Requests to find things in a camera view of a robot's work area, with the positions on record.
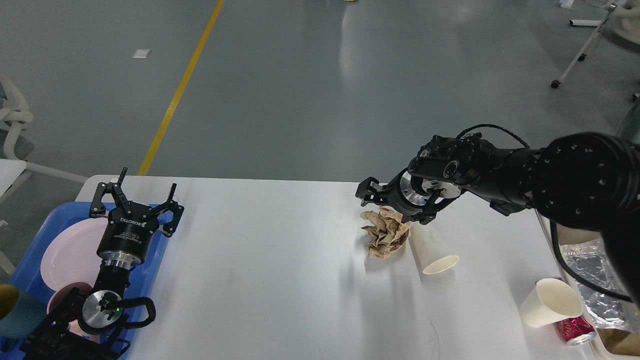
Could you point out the beige plastic bin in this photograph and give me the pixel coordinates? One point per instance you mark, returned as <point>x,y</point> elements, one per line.
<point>570,237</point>

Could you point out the brown paper ball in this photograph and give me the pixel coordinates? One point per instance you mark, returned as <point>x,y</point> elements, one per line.
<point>387,231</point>

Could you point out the brown paper bag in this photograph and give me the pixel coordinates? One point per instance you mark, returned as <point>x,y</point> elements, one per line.
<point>620,342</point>

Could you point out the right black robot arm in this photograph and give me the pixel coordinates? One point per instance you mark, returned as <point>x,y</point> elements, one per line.
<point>585,181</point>

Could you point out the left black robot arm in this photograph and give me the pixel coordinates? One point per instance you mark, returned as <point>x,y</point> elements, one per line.
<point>93,326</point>

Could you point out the pink plate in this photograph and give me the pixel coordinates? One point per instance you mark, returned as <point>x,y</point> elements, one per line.
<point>72,256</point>

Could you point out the blue plastic tray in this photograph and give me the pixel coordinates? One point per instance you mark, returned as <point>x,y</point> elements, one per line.
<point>27,275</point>

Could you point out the white paper cup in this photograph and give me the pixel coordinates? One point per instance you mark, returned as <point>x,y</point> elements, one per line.
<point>433,256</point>
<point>551,300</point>

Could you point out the aluminium foil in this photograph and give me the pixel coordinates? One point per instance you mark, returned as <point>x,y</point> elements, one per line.
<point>589,261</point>

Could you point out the teal green mug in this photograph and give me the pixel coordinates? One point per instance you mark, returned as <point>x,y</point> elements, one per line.
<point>21,311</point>

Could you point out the red soda can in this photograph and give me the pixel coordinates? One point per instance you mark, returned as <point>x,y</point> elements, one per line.
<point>575,331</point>

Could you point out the white side table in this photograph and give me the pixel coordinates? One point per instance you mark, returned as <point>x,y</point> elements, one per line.
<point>10,171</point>

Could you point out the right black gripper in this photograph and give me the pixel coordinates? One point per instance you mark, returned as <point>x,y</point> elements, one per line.
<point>403,193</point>

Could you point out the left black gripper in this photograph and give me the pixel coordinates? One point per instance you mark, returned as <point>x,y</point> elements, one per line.
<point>128,233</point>

